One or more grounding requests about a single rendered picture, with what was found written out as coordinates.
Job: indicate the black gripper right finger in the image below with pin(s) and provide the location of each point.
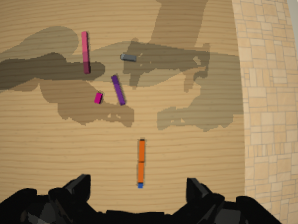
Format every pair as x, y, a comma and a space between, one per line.
245, 210

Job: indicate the grey rod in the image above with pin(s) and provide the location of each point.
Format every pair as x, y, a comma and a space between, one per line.
127, 57

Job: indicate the purple rod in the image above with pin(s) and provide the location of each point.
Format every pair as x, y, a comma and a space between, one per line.
118, 90

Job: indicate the pink rod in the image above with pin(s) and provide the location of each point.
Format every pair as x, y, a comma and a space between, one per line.
85, 50

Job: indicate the short magenta block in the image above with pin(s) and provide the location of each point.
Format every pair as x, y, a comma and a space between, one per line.
98, 98

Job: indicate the orange rod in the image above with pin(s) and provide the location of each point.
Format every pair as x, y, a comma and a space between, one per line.
141, 171
141, 150

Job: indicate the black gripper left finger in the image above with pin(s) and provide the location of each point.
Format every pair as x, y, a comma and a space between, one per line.
42, 209

